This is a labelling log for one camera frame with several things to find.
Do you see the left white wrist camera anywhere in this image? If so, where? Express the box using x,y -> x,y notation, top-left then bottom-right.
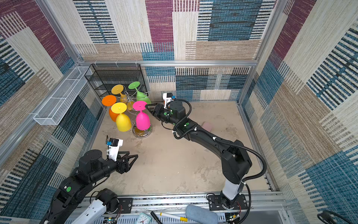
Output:
106,136 -> 124,161

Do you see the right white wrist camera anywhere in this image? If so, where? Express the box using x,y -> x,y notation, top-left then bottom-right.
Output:
163,92 -> 176,109

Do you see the blue grey cloth pouch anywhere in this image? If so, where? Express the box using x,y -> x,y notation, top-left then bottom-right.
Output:
186,204 -> 219,224

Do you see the teal alarm clock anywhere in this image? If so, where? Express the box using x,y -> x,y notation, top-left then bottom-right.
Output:
135,213 -> 152,224

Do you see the orange back wine glass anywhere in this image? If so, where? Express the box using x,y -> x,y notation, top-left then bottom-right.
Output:
102,95 -> 118,122

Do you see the white mesh wall basket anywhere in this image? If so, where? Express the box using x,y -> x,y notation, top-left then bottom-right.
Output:
34,66 -> 89,126

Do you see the black pen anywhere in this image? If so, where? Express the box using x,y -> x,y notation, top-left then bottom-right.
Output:
150,211 -> 163,224

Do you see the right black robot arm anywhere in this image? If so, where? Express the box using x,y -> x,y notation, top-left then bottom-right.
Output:
145,99 -> 267,210

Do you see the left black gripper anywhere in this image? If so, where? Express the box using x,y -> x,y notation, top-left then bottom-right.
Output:
89,150 -> 139,185

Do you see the pink wine glass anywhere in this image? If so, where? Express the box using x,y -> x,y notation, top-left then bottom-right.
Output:
133,101 -> 151,130

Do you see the yellow white marker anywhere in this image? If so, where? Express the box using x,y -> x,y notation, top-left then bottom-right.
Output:
160,212 -> 188,222

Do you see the chrome wine glass rack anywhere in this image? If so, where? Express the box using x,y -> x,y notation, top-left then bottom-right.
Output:
120,90 -> 152,138

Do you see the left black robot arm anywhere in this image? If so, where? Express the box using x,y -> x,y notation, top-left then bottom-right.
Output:
40,149 -> 139,224

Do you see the green wine glass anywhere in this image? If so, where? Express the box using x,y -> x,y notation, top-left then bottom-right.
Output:
128,81 -> 152,104

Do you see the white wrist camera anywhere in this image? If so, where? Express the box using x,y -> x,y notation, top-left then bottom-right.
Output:
163,92 -> 176,109
106,136 -> 124,161

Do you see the black cable corner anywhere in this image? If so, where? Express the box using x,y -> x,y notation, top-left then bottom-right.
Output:
317,210 -> 353,224

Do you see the black wire shelf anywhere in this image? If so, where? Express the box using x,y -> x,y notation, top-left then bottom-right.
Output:
84,63 -> 148,99

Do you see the pink glasses case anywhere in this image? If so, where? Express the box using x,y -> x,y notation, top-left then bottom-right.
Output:
202,122 -> 213,132

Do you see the amber yellow wine glass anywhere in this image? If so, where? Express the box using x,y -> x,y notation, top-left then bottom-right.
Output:
111,84 -> 134,111

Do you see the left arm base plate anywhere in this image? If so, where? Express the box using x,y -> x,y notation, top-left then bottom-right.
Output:
115,197 -> 133,214

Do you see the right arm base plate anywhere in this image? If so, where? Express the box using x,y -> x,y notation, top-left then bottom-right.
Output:
206,193 -> 248,211

